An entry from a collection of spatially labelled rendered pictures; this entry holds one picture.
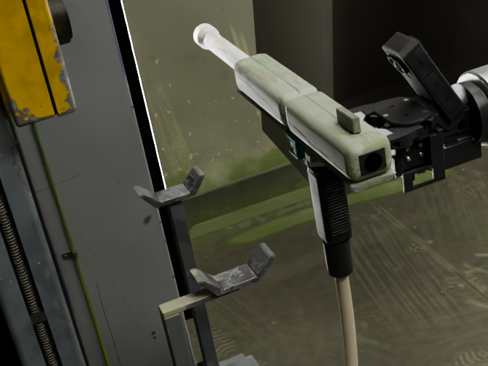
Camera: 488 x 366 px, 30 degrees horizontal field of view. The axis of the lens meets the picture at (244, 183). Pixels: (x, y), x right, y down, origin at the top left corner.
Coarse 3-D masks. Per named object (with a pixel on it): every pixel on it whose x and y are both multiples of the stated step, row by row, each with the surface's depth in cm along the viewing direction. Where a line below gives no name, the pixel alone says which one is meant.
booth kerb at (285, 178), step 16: (256, 176) 304; (272, 176) 306; (288, 176) 309; (208, 192) 299; (224, 192) 302; (240, 192) 304; (256, 192) 307; (272, 192) 309; (192, 208) 300; (208, 208) 302; (224, 208) 304; (240, 208) 306; (192, 224) 302
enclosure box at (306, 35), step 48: (288, 0) 203; (336, 0) 234; (384, 0) 241; (432, 0) 249; (480, 0) 239; (288, 48) 212; (336, 48) 243; (432, 48) 259; (480, 48) 246; (336, 96) 253; (384, 96) 256; (288, 144) 233
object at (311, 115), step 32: (256, 64) 107; (256, 96) 104; (288, 96) 98; (320, 96) 96; (288, 128) 100; (320, 128) 89; (352, 128) 86; (320, 160) 92; (352, 160) 85; (384, 160) 85; (320, 192) 97; (320, 224) 100
